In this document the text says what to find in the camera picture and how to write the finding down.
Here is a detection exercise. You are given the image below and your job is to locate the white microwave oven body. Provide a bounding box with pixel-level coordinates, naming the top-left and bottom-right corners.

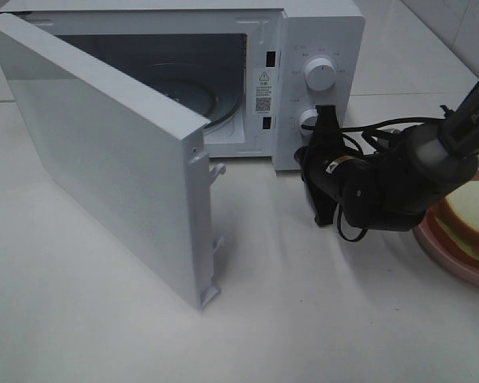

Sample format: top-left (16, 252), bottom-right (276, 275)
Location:
top-left (0, 1), bottom-right (365, 171)

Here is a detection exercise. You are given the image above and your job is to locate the white microwave knob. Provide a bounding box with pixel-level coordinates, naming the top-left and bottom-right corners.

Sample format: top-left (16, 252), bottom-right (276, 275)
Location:
top-left (298, 109), bottom-right (318, 136)
top-left (304, 57), bottom-right (337, 92)

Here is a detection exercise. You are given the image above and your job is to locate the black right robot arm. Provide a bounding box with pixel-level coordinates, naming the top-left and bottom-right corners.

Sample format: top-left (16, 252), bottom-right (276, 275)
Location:
top-left (295, 80), bottom-right (479, 239)

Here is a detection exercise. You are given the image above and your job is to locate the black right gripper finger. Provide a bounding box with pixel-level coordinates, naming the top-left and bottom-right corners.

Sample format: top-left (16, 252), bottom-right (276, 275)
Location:
top-left (313, 105), bottom-right (339, 141)
top-left (307, 184), bottom-right (338, 226)

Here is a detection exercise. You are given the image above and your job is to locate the lower white microwave knob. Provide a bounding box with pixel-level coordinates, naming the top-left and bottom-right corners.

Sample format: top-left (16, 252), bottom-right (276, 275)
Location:
top-left (298, 109), bottom-right (318, 136)

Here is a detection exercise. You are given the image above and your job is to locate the white microwave door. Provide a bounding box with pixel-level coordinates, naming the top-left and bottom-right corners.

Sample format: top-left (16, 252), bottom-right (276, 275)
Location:
top-left (0, 14), bottom-right (226, 309)

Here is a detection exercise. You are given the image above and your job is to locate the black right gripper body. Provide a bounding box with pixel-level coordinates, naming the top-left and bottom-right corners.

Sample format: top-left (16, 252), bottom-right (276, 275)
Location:
top-left (295, 136), bottom-right (383, 207)

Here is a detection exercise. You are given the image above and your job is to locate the upper white microwave knob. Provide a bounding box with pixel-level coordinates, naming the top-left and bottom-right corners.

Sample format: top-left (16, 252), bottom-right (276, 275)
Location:
top-left (304, 57), bottom-right (337, 92)

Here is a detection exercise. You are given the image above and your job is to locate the sandwich with white bread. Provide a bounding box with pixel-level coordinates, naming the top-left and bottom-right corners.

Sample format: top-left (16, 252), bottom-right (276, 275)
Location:
top-left (430, 180), bottom-right (479, 265)

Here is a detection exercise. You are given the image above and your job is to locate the pink round plate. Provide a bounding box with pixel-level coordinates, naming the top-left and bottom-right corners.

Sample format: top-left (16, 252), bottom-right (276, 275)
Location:
top-left (413, 172), bottom-right (479, 287)

